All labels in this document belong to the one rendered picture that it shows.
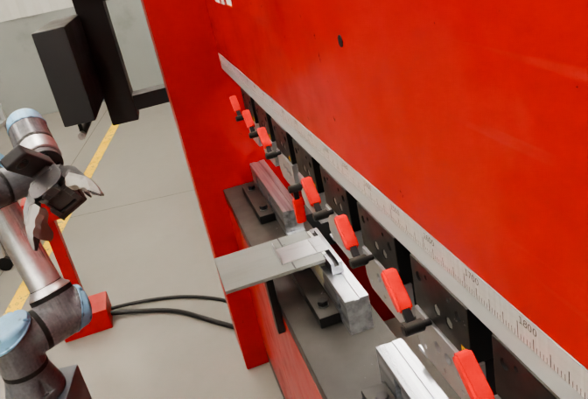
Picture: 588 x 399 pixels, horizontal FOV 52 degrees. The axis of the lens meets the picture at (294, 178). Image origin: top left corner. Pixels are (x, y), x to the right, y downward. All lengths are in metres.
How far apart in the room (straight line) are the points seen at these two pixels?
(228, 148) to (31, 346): 1.07
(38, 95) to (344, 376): 7.99
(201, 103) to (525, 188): 1.85
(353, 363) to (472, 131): 0.89
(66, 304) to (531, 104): 1.43
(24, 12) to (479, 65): 8.43
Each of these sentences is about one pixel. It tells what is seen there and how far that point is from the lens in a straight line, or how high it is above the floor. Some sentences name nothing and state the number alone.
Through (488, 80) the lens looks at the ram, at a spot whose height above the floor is 1.63.
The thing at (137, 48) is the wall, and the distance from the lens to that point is 8.64.
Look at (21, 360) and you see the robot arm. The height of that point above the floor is 0.92.
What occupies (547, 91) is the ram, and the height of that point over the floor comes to 1.64.
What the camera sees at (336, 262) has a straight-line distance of 1.54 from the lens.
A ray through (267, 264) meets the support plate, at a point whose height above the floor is 1.00.
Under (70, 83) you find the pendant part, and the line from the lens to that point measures 2.42.
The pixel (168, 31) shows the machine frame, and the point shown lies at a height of 1.52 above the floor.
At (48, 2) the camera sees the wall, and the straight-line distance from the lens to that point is 8.77.
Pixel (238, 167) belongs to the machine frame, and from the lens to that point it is 2.40.
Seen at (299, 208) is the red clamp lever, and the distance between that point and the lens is 1.38.
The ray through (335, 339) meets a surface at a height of 0.88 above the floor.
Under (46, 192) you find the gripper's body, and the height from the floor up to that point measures 1.43.
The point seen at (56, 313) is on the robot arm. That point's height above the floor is 0.98.
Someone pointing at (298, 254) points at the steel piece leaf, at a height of 1.00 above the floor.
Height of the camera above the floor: 1.79
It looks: 23 degrees down
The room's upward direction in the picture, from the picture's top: 12 degrees counter-clockwise
